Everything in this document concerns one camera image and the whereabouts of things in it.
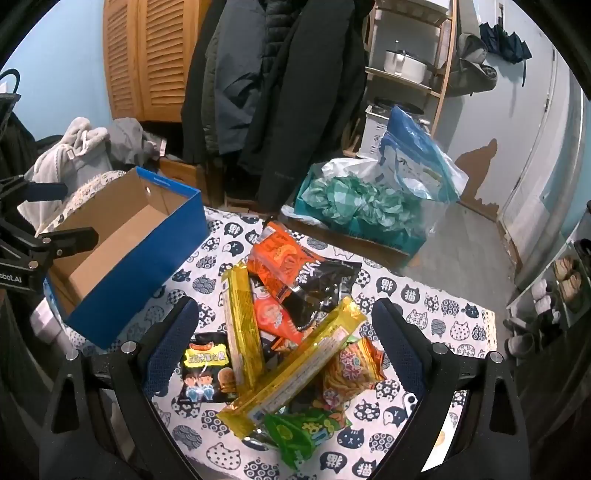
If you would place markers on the green bean snack bag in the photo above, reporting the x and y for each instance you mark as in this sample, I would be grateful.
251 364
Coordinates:
298 435

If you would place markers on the blue clear plastic bag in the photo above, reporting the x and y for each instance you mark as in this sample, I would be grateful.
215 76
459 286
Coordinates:
411 161

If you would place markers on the dark umbrella on wall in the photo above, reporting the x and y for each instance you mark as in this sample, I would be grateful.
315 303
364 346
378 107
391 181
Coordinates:
508 49

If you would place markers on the long gold biscuit pack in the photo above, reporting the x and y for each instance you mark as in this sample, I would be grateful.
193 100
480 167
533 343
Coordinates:
278 387

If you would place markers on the orange green snack bag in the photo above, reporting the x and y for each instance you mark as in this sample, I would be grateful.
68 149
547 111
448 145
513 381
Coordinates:
356 368

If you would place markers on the orange black noodle snack bag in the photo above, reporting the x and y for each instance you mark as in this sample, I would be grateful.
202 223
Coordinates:
303 282

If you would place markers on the wooden louvered cabinet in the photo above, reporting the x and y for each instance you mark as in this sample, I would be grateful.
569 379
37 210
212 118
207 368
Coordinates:
147 49

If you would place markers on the wooden shelf rack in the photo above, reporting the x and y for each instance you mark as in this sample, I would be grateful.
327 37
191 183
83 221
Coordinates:
410 47

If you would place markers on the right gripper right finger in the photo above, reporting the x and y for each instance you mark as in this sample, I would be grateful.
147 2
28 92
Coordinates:
391 329

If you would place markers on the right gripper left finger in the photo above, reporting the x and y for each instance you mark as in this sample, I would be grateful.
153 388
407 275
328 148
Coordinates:
164 344

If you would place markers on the orange red snack bag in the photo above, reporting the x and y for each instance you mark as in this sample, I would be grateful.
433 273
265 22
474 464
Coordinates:
272 318

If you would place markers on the teal box with bags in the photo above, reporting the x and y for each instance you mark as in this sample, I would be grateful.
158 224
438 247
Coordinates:
342 195

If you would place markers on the blue cardboard box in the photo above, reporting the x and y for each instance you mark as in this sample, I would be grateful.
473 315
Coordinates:
147 226

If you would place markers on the dark hanging coats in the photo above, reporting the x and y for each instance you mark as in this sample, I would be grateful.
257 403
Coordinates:
271 87

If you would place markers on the black yellow snack bag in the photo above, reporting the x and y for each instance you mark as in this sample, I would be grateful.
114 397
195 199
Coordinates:
206 370

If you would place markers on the white pot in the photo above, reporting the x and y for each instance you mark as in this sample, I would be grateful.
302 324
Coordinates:
405 65

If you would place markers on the grey white clothes pile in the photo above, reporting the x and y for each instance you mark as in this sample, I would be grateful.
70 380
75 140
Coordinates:
85 159

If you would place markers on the shoe rack with shoes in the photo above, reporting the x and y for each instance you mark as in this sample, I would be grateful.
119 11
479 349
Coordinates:
555 300

